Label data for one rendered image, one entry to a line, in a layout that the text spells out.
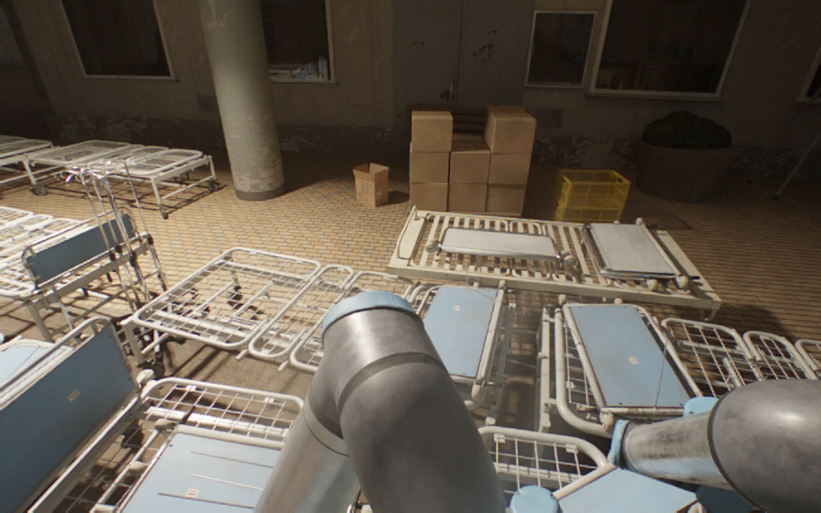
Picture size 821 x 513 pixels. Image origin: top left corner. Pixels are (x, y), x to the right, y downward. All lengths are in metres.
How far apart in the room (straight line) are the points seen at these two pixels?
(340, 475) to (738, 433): 0.38
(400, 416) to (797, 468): 0.30
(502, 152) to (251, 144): 2.78
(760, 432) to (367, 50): 6.56
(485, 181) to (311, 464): 4.01
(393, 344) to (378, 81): 6.43
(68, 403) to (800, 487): 1.94
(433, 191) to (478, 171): 0.49
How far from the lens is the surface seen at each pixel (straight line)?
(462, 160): 4.28
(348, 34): 6.82
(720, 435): 0.49
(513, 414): 2.53
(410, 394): 0.37
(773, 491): 0.47
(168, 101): 8.40
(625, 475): 1.44
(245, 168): 5.28
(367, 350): 0.41
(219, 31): 5.07
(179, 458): 1.79
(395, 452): 0.36
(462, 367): 1.89
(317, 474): 0.52
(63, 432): 2.01
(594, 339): 2.26
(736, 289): 4.39
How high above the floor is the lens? 1.90
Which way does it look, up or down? 29 degrees down
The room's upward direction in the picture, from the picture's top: 1 degrees clockwise
